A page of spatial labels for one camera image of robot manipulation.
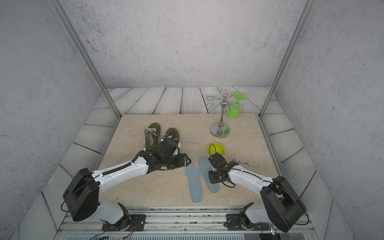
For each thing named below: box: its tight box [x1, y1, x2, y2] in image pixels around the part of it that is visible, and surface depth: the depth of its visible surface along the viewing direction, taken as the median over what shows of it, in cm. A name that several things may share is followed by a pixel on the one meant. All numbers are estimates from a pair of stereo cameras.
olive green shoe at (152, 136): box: [144, 122, 161, 151], surface depth 104 cm
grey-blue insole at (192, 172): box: [185, 162, 203, 203], surface depth 87 cm
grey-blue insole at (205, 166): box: [198, 156, 220, 193], surface depth 93 cm
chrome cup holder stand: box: [206, 88, 244, 139], surface depth 104 cm
